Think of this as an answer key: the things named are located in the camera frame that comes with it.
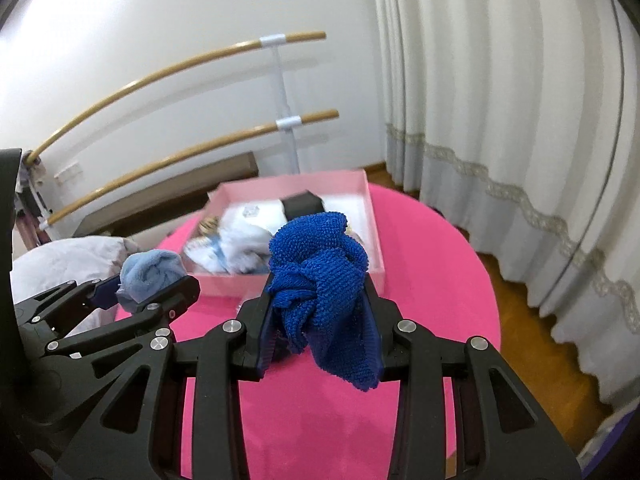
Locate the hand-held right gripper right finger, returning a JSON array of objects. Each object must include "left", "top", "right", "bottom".
[{"left": 362, "top": 275, "right": 583, "bottom": 480}]

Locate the pale grey quilt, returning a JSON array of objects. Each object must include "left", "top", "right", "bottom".
[{"left": 12, "top": 236, "right": 143, "bottom": 341}]

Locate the white barre post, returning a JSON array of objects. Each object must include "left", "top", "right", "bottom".
[{"left": 259, "top": 34, "right": 302, "bottom": 176}]

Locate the black case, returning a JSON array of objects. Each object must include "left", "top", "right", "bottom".
[{"left": 281, "top": 191, "right": 326, "bottom": 221}]

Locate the low cabinet with dark top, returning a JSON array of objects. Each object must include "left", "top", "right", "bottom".
[{"left": 75, "top": 152, "right": 261, "bottom": 238}]

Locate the light blue cloth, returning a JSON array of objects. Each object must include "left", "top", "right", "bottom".
[{"left": 116, "top": 250, "right": 187, "bottom": 311}]

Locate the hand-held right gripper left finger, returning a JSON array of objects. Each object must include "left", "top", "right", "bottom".
[{"left": 50, "top": 280, "right": 281, "bottom": 480}]

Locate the pink cardboard box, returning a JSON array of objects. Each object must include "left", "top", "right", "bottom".
[{"left": 184, "top": 169, "right": 387, "bottom": 295}]

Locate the thin black cable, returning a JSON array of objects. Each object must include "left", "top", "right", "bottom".
[{"left": 555, "top": 0, "right": 626, "bottom": 283}]

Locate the light blue baby garment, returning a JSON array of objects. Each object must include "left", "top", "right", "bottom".
[{"left": 185, "top": 200, "right": 326, "bottom": 276}]

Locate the purple cloth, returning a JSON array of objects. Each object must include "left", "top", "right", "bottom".
[{"left": 575, "top": 400, "right": 631, "bottom": 471}]

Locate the long wooden barre rail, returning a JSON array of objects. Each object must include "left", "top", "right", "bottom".
[{"left": 27, "top": 31, "right": 327, "bottom": 166}]

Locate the round pink table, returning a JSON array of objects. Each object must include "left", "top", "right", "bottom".
[{"left": 115, "top": 182, "right": 502, "bottom": 480}]

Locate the blue knit cloth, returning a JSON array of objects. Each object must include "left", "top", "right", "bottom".
[{"left": 265, "top": 212, "right": 381, "bottom": 392}]

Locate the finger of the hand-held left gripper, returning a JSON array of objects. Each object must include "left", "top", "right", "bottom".
[
  {"left": 20, "top": 274, "right": 202, "bottom": 361},
  {"left": 15, "top": 277, "right": 123, "bottom": 326}
]

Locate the white curtain with lace trim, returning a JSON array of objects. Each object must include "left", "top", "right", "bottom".
[{"left": 367, "top": 0, "right": 640, "bottom": 411}]

